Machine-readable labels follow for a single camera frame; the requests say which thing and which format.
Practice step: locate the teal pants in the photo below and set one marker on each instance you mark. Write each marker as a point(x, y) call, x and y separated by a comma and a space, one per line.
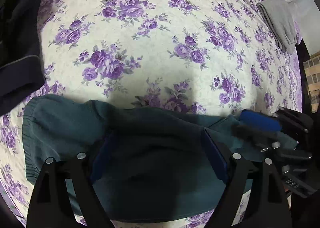
point(155, 148)

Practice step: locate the dark navy folded pants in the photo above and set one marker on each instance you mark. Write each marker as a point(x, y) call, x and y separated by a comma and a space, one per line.
point(17, 42)

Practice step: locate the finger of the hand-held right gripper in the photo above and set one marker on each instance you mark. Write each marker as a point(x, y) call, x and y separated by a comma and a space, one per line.
point(260, 120)
point(252, 136)

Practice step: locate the grey folded pants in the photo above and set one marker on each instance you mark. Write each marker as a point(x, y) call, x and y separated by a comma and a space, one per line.
point(277, 22)

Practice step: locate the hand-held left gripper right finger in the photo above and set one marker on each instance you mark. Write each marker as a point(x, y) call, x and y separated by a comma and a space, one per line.
point(215, 158)

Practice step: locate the purple floral bedspread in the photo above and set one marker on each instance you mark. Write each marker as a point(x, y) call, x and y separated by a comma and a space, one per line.
point(150, 42)

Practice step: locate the striped beige curtain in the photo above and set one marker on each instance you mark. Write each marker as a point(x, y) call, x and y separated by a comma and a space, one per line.
point(312, 72)

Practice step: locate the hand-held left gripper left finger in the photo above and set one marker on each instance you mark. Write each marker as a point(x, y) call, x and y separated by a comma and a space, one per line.
point(100, 158)

